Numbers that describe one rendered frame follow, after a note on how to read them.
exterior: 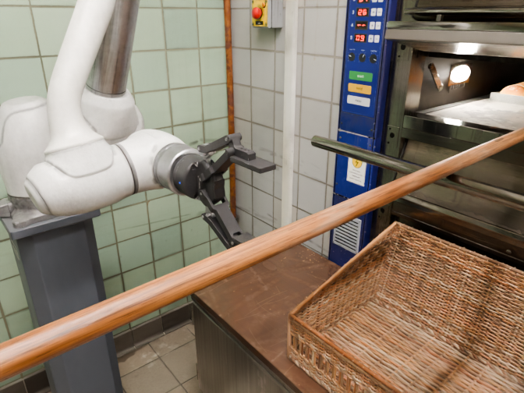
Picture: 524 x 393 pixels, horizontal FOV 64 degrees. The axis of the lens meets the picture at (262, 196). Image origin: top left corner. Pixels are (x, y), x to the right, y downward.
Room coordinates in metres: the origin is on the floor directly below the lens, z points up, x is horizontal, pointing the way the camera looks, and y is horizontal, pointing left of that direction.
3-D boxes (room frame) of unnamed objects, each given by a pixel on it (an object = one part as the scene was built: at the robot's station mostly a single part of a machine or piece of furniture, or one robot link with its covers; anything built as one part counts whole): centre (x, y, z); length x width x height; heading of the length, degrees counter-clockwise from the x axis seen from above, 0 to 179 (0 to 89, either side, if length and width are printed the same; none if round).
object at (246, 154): (0.59, 0.03, 1.28); 0.05 x 0.01 x 0.03; 40
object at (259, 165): (0.57, 0.01, 1.26); 0.07 x 0.03 x 0.01; 40
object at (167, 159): (0.73, 0.15, 1.19); 0.09 x 0.06 x 0.09; 130
